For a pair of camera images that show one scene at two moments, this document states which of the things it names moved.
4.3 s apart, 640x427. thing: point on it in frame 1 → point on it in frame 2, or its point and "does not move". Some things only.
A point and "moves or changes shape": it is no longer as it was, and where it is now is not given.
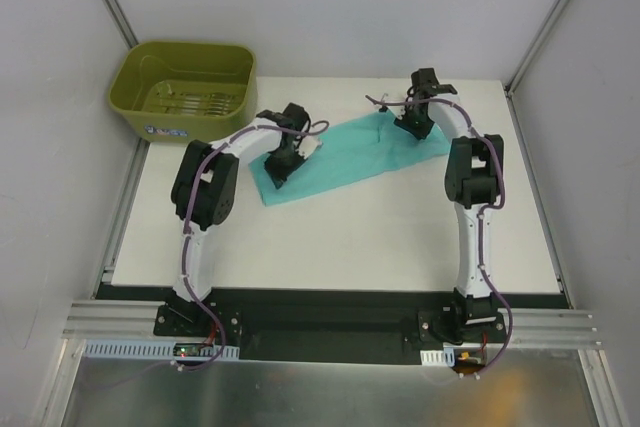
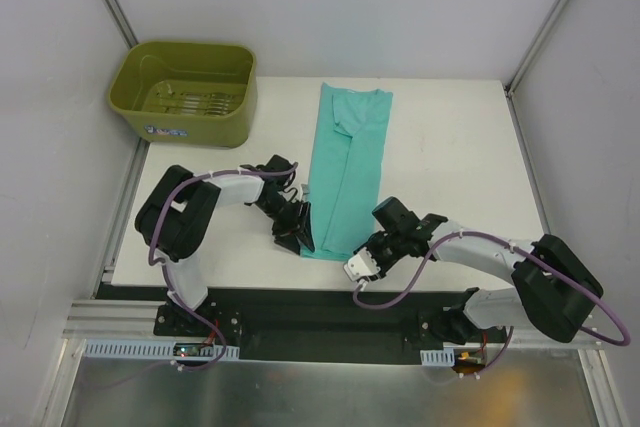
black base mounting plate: (328, 325) does not move
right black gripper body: (413, 123) → (379, 253)
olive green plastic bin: (185, 91) does not move
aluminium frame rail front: (136, 321) does not move
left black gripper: (282, 167) → (292, 223)
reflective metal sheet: (523, 388) does not move
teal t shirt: (350, 151) moves or changes shape
